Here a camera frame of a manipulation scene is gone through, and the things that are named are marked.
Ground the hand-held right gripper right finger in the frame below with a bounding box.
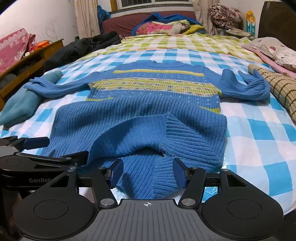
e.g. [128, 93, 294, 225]
[172, 158, 249, 208]

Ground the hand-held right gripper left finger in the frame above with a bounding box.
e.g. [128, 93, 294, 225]
[47, 159, 124, 208]

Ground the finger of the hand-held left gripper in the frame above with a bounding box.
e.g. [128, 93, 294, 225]
[0, 136, 49, 152]
[30, 151, 89, 168]

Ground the blue knit sweater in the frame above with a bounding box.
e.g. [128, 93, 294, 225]
[23, 61, 271, 200]

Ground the teal cloth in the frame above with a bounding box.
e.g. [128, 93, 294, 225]
[0, 71, 64, 128]

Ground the wooden cabinet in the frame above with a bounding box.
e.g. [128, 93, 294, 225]
[0, 38, 64, 105]

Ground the pink floral cloth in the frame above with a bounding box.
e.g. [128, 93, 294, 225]
[0, 28, 35, 75]

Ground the orange object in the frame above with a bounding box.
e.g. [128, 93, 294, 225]
[33, 40, 50, 50]

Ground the black jacket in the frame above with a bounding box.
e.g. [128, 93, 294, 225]
[43, 31, 122, 71]

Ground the green checked bed sheet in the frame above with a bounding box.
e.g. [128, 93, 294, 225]
[76, 31, 264, 62]

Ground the beige curtain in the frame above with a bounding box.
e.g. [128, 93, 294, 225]
[192, 0, 220, 35]
[74, 0, 101, 41]

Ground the maroon sofa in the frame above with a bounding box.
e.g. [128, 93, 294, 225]
[102, 10, 197, 37]

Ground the blue plastic bag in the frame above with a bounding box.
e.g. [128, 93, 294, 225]
[97, 5, 110, 34]

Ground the pink pillow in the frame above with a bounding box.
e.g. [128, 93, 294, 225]
[242, 44, 296, 79]

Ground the yellow folded cloth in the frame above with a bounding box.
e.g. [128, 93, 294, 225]
[185, 23, 206, 35]

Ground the pink floral quilt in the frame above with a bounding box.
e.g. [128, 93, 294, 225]
[135, 20, 191, 36]

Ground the stack of papers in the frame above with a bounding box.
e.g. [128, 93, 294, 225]
[223, 27, 252, 37]

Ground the white spotted pillow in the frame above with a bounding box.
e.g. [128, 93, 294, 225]
[248, 37, 296, 72]

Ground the pile of colourful bedding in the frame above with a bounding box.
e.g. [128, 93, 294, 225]
[132, 13, 199, 35]

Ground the floral cloth bundle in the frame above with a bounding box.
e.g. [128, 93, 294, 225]
[208, 3, 243, 29]

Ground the yellow and blue carton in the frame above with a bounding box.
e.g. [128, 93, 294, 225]
[245, 10, 256, 34]

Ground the dark wooden headboard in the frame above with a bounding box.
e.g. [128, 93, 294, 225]
[258, 1, 296, 50]

